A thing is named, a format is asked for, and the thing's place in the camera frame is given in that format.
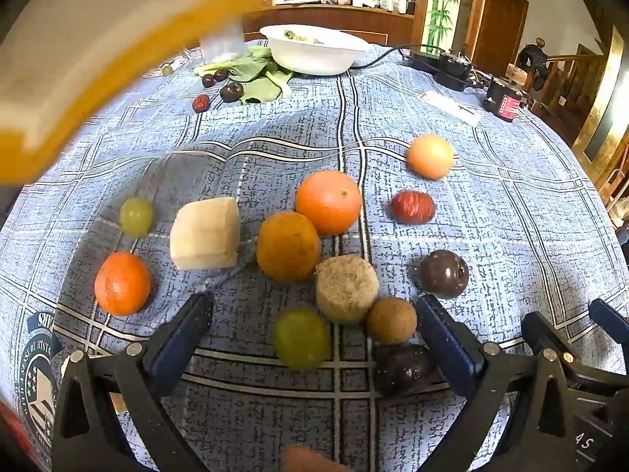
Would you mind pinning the wooden cabinet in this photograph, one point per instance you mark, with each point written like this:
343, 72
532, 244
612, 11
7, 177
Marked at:
329, 17

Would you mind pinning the small mandarin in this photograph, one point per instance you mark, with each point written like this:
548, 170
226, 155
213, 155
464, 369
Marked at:
122, 282

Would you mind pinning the golden frame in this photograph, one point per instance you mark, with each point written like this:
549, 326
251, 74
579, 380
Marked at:
607, 93

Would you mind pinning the dark speckled fruit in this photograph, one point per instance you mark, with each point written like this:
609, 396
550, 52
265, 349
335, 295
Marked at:
400, 368

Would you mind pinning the bamboo wall poster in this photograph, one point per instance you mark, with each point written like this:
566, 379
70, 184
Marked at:
444, 0

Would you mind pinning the small red jujube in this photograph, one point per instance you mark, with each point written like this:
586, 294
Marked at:
200, 103

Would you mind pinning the wooden door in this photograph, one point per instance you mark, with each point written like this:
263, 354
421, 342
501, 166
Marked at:
499, 22

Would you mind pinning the white tray with yellow rim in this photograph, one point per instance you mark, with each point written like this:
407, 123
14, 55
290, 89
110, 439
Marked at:
98, 19

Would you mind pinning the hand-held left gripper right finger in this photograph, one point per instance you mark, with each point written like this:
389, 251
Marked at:
449, 349

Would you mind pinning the dark yellow round fruit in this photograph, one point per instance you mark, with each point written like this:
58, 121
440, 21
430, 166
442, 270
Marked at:
288, 246

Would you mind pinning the orange-brown object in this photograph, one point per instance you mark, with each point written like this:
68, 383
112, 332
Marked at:
309, 459

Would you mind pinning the wooden stair railing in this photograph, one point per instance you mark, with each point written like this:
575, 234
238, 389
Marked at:
565, 78

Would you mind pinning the large orange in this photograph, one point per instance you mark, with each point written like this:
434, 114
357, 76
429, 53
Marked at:
328, 202

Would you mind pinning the black device with red label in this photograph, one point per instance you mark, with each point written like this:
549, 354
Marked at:
506, 99

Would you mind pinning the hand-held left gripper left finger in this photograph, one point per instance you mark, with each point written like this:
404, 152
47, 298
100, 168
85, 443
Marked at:
179, 339

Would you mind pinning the green leaves in bowl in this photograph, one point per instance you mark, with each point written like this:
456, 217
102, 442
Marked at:
297, 37

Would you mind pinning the pale peeled fruit chunk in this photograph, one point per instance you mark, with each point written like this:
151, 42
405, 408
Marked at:
205, 233

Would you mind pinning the clear glass mug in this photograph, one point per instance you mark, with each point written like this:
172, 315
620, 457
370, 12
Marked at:
223, 42

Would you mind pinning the white bowl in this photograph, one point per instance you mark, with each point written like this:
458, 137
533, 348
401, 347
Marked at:
314, 51

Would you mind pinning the pale orange round fruit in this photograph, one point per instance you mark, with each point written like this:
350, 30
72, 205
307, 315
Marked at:
430, 156

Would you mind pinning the leafy green vegetable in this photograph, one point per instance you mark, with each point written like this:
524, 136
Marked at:
260, 78

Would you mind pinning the dark purple plum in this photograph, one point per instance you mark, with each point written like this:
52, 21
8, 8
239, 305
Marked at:
443, 273

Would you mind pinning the large red jujube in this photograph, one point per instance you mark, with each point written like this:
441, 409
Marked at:
413, 206

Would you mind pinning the white card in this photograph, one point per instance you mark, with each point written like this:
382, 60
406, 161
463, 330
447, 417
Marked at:
452, 107

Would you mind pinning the blue checked tablecloth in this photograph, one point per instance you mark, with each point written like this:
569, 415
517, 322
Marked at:
295, 123

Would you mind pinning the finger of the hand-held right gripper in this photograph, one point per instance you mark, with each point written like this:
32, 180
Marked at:
609, 319
538, 329

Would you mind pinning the brown kiwi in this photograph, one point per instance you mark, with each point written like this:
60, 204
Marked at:
391, 319

